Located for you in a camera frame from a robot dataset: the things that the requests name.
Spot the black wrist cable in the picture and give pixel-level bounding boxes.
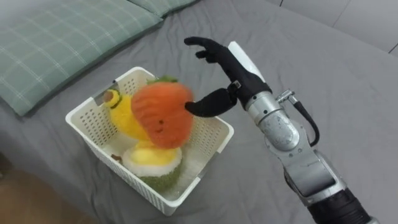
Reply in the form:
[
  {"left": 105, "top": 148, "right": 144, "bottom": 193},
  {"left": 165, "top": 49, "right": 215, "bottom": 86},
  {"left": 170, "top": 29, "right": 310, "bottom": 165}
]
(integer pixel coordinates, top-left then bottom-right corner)
[{"left": 276, "top": 89, "right": 321, "bottom": 148}]

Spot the green checked pillow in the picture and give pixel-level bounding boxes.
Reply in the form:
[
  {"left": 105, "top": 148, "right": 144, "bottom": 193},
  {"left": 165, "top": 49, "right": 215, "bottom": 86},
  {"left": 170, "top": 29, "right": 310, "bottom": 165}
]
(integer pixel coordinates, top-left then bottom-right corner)
[
  {"left": 0, "top": 0, "right": 164, "bottom": 117},
  {"left": 128, "top": 0, "right": 200, "bottom": 18}
]

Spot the grey bed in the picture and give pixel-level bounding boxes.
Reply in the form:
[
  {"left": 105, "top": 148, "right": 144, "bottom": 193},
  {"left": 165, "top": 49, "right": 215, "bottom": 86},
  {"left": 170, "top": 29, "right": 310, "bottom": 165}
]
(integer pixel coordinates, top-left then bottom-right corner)
[{"left": 0, "top": 0, "right": 398, "bottom": 224}]

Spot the white green fruit soft toy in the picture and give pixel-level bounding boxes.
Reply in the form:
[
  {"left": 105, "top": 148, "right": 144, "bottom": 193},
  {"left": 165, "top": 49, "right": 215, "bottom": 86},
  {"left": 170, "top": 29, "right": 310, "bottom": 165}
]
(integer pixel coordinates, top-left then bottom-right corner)
[{"left": 121, "top": 140, "right": 183, "bottom": 193}]

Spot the white plastic lattice basket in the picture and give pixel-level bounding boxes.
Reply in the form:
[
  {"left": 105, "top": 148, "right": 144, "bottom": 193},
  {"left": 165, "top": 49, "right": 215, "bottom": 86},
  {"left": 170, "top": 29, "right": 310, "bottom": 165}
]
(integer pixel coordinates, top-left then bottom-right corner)
[{"left": 65, "top": 66, "right": 235, "bottom": 217}]

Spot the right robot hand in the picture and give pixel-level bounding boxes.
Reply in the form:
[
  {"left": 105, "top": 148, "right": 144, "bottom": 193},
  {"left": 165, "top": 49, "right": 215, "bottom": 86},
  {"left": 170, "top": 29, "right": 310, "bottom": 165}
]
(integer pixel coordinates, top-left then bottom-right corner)
[{"left": 183, "top": 36, "right": 273, "bottom": 118}]

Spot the yellow fruit soft toy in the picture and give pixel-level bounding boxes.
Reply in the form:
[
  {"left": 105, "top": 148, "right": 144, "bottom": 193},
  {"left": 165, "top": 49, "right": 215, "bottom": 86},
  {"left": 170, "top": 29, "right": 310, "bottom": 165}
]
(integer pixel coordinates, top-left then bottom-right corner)
[{"left": 103, "top": 89, "right": 150, "bottom": 141}]

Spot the orange fruit soft toy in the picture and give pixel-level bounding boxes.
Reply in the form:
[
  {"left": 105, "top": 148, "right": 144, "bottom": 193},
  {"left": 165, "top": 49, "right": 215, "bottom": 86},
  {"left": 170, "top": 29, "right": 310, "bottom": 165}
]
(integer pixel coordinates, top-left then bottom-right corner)
[{"left": 130, "top": 75, "right": 195, "bottom": 150}]

